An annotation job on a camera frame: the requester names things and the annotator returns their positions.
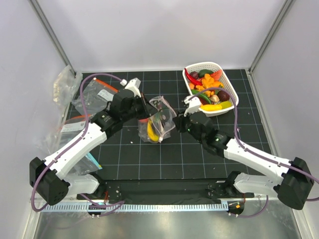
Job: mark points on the orange-zip bag upper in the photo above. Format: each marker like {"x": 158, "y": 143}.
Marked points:
{"x": 96, "y": 95}

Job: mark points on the orange-zip bag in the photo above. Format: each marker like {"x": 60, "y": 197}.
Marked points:
{"x": 96, "y": 95}
{"x": 57, "y": 138}

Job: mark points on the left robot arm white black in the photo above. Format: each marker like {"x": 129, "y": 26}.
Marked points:
{"x": 49, "y": 177}

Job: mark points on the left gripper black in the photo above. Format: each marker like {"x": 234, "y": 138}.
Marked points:
{"x": 148, "y": 109}

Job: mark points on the red toy chili pepper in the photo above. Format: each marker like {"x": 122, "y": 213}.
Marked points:
{"x": 193, "y": 77}

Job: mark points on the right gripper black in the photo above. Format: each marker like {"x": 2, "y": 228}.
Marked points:
{"x": 179, "y": 120}

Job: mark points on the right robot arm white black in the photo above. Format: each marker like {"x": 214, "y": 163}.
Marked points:
{"x": 288, "y": 180}

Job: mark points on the orange-zip bag lower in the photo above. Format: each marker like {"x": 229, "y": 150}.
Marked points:
{"x": 57, "y": 138}

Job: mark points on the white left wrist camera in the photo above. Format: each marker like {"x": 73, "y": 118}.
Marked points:
{"x": 133, "y": 85}

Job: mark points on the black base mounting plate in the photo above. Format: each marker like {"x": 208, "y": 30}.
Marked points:
{"x": 167, "y": 192}

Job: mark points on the crumpled clear bag at wall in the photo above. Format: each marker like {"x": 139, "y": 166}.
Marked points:
{"x": 66, "y": 86}

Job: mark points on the clear pink-dotted zip bag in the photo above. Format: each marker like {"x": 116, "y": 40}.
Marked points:
{"x": 162, "y": 121}

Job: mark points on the yellow toy banana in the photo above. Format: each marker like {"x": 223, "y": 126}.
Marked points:
{"x": 151, "y": 132}

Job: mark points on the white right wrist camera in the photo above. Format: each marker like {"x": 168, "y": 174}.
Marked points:
{"x": 192, "y": 104}

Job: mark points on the orange toy bell pepper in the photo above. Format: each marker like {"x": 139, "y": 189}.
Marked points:
{"x": 208, "y": 82}

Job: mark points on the perforated aluminium rail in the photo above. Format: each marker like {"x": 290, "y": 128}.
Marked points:
{"x": 88, "y": 207}

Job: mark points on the blue-zip clear bag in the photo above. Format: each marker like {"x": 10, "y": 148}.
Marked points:
{"x": 86, "y": 165}

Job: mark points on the dark red toy plum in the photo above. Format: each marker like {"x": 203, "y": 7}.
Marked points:
{"x": 223, "y": 96}

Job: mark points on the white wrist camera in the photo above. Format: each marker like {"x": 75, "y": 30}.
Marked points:
{"x": 133, "y": 85}
{"x": 192, "y": 104}

